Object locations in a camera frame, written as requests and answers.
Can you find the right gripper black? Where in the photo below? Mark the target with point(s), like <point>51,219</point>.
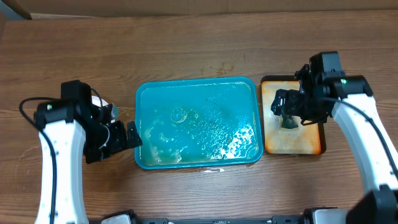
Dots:
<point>291,101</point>

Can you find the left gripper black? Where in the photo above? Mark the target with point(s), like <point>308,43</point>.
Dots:
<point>120,142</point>

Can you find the green yellow scrubbing sponge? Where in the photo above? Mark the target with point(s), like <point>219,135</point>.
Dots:
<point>288,122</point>

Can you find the white plate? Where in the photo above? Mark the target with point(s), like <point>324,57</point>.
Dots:
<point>108,112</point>

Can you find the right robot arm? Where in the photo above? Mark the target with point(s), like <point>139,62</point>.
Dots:
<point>326,91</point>

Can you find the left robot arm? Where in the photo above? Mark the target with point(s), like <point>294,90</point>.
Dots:
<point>73,130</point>

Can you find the black tray with soapy water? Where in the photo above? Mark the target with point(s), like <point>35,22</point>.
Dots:
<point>301,140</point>

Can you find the teal plastic tray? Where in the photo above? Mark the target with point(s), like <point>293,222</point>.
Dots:
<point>198,123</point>

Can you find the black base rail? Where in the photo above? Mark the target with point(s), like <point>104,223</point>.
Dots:
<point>217,221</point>

